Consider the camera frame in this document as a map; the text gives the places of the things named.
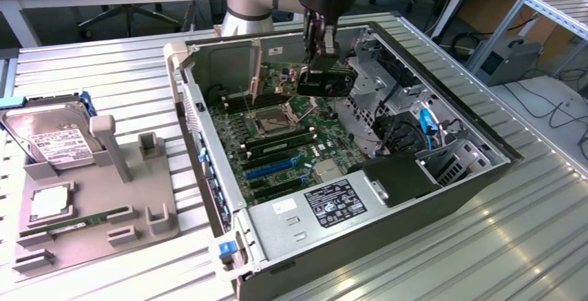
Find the graphics card with metal bracket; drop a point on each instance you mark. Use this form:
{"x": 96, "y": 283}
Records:
{"x": 328, "y": 85}

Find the silver drive cage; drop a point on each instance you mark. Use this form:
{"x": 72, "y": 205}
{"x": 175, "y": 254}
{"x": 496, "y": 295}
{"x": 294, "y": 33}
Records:
{"x": 372, "y": 87}

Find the metal socket cover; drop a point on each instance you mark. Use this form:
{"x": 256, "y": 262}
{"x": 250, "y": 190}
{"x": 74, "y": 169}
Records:
{"x": 291, "y": 109}

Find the thin metal locking lever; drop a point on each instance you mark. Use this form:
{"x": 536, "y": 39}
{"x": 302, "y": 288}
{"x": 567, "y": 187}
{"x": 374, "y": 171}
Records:
{"x": 247, "y": 103}

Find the black RAM slot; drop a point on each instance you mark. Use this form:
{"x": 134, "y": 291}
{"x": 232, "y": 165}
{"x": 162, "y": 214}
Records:
{"x": 294, "y": 131}
{"x": 236, "y": 108}
{"x": 294, "y": 135}
{"x": 236, "y": 95}
{"x": 236, "y": 104}
{"x": 236, "y": 100}

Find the green motherboard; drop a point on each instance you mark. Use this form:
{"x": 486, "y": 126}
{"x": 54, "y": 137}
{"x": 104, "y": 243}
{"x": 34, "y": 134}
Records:
{"x": 322, "y": 135}

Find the CPU socket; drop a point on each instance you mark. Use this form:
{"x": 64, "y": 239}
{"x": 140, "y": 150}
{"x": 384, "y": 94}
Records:
{"x": 271, "y": 123}

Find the green RAM stick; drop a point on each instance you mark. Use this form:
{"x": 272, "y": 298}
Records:
{"x": 280, "y": 146}
{"x": 96, "y": 217}

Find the black case lock knob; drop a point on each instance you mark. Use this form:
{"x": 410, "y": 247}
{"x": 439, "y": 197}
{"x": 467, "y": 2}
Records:
{"x": 200, "y": 106}

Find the silver chipset heatsink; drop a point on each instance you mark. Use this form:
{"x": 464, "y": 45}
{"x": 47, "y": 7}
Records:
{"x": 327, "y": 171}

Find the blue expansion slot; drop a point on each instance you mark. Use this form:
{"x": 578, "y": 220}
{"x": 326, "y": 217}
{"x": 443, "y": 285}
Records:
{"x": 271, "y": 171}

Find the black plastic air shroud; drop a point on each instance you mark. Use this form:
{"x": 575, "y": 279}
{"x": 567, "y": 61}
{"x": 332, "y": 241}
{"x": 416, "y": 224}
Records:
{"x": 399, "y": 180}

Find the blue slot cover clip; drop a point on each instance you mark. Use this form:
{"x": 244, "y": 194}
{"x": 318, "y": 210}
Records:
{"x": 226, "y": 213}
{"x": 202, "y": 156}
{"x": 219, "y": 197}
{"x": 212, "y": 184}

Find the short black expansion slot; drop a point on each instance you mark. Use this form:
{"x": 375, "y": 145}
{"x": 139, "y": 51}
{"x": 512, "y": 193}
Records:
{"x": 259, "y": 185}

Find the silver disk bay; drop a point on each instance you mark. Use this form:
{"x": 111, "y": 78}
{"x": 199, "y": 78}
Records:
{"x": 452, "y": 170}

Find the silver power supply unit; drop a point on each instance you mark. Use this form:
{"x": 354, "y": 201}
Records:
{"x": 284, "y": 232}

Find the open black PC case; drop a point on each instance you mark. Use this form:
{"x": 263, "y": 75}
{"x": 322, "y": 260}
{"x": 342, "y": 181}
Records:
{"x": 414, "y": 225}

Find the blue case latch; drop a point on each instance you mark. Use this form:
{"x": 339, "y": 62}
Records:
{"x": 227, "y": 250}

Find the silver hard disk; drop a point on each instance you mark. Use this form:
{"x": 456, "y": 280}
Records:
{"x": 55, "y": 132}

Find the grey parts rack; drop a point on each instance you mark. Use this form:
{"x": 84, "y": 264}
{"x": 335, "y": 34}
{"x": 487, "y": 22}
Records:
{"x": 92, "y": 211}

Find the silver CPU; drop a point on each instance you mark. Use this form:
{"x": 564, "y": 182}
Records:
{"x": 51, "y": 202}

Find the aluminium profile frame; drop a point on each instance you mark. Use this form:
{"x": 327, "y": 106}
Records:
{"x": 551, "y": 5}

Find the blue disk carrier bracket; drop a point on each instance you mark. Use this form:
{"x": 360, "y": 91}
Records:
{"x": 87, "y": 103}

